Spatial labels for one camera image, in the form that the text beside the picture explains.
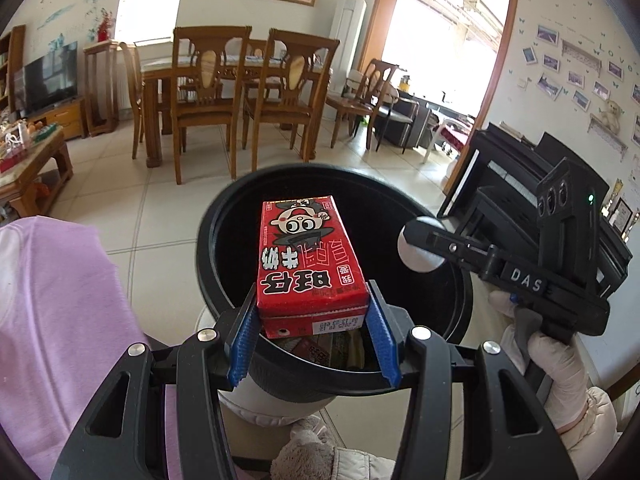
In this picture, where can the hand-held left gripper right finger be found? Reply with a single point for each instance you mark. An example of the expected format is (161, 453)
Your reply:
(384, 345)

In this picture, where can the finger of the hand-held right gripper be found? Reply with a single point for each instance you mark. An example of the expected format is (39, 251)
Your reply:
(481, 200)
(460, 247)

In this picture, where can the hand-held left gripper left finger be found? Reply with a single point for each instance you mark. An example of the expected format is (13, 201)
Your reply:
(244, 345)

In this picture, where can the red cartoon drink carton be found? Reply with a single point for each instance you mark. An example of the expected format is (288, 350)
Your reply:
(305, 260)

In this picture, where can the black trash bin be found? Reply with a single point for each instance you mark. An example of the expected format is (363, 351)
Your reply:
(240, 220)

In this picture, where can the person's right forearm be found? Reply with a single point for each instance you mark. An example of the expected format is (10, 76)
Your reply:
(590, 440)

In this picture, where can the person's right hand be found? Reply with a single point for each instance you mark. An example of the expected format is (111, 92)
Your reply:
(565, 375)

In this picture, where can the black upright piano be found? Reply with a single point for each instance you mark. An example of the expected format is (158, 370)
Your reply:
(505, 155)

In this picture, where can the red and white chair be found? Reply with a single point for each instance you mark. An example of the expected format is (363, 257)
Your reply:
(452, 135)

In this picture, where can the white round container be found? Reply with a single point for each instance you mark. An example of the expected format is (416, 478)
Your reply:
(280, 410)

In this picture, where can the framed certificate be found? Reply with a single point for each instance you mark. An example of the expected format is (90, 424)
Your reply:
(622, 212)

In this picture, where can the gold trophy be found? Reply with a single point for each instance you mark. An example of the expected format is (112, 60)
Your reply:
(616, 192)

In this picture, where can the grey plush cloth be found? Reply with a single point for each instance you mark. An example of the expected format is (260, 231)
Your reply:
(300, 455)

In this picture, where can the cream padded jacket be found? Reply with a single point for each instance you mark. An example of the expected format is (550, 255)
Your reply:
(360, 467)

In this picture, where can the yellow bottle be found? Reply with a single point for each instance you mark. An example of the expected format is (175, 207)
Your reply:
(404, 83)

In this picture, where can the teddy bear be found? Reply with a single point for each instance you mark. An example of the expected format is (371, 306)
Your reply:
(610, 115)

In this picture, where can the wooden dining chair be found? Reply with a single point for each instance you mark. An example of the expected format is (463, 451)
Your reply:
(372, 85)
(257, 49)
(290, 105)
(131, 75)
(210, 105)

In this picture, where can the purple printed blanket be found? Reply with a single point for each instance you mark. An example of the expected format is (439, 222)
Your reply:
(60, 335)

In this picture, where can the white standing air conditioner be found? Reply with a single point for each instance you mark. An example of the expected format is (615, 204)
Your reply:
(349, 45)

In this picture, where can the wooden dining table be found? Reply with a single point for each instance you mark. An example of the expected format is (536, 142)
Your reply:
(152, 125)

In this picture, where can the wooden coffee table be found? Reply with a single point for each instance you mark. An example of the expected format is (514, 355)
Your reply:
(45, 170)

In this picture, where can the white radiator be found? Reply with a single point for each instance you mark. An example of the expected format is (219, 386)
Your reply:
(125, 92)

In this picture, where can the wooden TV cabinet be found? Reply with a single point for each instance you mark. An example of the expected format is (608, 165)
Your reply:
(65, 120)

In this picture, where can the red tray box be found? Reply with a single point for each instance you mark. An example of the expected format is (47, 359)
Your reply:
(10, 162)

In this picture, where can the coffee table clutter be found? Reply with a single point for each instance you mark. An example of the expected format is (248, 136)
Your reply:
(20, 135)

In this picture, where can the tall wooden plant stand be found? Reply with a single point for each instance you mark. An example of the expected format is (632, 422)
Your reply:
(100, 52)

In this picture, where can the black television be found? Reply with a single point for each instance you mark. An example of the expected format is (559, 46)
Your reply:
(47, 77)

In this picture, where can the red vase with plant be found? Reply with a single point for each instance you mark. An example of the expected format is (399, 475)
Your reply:
(103, 30)

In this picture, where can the window with roller blind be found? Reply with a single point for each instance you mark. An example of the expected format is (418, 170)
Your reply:
(150, 5)

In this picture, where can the wooden bookshelf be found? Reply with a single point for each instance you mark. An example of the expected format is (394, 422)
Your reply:
(15, 60)

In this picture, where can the white wall shelf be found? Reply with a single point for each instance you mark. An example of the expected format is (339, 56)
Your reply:
(607, 135)
(580, 55)

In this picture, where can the group of wall photo frames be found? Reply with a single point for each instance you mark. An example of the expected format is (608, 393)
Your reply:
(550, 35)

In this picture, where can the wooden door frame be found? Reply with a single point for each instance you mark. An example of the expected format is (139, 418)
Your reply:
(380, 25)

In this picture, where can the blue wall decal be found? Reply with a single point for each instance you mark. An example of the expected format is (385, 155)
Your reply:
(65, 10)

